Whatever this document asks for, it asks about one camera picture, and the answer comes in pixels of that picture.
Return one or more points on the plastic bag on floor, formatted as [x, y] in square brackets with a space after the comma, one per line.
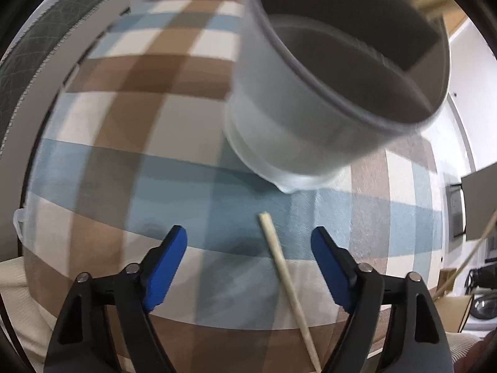
[19, 218]

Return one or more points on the checkered plaid rug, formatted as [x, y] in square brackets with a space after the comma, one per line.
[135, 146]

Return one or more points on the long curved bamboo chopstick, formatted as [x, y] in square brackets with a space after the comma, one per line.
[486, 233]

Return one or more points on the grey folding chair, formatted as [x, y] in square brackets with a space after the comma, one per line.
[471, 202]

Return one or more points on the grey quilted bed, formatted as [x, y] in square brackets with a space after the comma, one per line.
[34, 68]

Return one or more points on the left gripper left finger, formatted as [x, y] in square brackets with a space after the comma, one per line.
[82, 339]

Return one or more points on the white utensil holder cup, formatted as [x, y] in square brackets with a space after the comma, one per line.
[319, 84]

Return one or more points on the bamboo chopstick on rug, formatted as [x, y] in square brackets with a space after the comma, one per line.
[271, 236]

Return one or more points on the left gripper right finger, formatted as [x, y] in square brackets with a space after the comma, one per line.
[415, 339]

